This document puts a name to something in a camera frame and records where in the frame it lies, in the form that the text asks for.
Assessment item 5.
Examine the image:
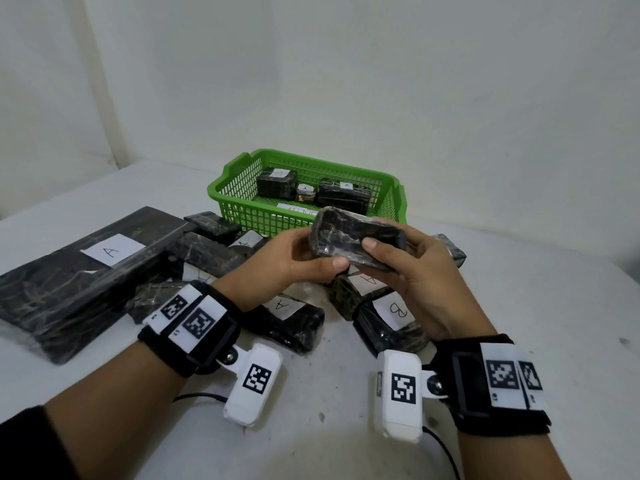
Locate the person's right hand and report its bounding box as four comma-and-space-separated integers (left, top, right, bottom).
361, 219, 496, 341

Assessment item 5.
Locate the person's left hand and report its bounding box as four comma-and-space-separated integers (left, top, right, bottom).
213, 227, 350, 313

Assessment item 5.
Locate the green plastic mesh basket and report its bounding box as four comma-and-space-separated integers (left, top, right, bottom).
207, 148, 407, 238

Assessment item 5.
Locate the black packet labelled A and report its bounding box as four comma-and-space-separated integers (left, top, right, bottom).
309, 207, 407, 274

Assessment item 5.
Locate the black packet red-marked label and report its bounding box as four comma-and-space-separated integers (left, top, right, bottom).
256, 167, 299, 201

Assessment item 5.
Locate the long black packet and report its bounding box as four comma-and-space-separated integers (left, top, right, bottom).
315, 178, 373, 215

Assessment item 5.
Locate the pile of black packets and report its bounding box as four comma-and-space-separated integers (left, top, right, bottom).
0, 206, 467, 367

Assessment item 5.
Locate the person's right forearm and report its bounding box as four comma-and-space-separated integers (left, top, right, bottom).
457, 429, 571, 480

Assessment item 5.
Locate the person's left forearm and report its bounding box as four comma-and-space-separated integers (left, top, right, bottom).
0, 339, 196, 480

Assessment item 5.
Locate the black left wristband with markers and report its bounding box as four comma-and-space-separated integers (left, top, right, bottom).
138, 281, 245, 378

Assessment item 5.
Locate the black wristband with markers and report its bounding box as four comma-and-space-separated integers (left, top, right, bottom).
422, 334, 552, 437
138, 281, 245, 378

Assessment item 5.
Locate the black right wristband with markers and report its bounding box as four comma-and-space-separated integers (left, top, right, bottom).
422, 334, 552, 437

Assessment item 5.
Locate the black packet labelled B near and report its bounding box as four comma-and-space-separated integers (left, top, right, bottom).
422, 427, 461, 480

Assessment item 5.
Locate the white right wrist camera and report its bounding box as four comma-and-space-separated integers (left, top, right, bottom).
373, 349, 449, 444

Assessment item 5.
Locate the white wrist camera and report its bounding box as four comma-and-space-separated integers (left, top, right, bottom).
373, 349, 449, 444
219, 343, 283, 428

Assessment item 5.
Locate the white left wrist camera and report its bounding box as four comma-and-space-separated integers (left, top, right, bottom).
219, 343, 283, 428

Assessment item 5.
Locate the black left camera cable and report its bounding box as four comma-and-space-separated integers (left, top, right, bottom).
172, 392, 229, 404

